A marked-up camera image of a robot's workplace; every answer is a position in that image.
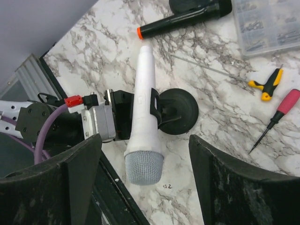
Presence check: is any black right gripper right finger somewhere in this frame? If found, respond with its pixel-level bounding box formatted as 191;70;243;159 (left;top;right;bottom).
188;135;300;225

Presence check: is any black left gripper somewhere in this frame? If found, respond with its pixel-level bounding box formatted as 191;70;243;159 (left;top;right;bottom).
104;89;134;141

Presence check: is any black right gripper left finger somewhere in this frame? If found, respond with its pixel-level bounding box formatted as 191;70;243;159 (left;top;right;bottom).
0;135;102;225

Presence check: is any black stand holding white microphone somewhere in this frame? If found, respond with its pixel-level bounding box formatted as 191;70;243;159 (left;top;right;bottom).
150;88;199;135

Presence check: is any white microphone silver grille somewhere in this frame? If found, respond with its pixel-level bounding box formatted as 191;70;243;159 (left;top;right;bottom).
124;45;164;186

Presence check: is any black round microphone stand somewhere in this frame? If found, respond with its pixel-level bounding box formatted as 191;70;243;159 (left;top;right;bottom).
169;0;210;14

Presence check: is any black microphone orange ring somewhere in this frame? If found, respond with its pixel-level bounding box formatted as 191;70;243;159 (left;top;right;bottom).
136;0;233;40

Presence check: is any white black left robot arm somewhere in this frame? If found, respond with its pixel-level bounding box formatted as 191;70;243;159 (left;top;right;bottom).
0;90;134;147

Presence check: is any clear plastic screw box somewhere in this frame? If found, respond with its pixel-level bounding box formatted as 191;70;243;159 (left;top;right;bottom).
232;0;300;58

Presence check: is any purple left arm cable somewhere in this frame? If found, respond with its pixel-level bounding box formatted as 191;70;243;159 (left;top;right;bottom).
0;103;71;165

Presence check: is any yellow black T-handle tool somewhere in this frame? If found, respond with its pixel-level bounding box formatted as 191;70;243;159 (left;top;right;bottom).
170;54;284;102

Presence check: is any red handled screwdriver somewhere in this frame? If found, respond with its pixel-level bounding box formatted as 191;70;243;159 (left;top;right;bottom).
249;89;300;153

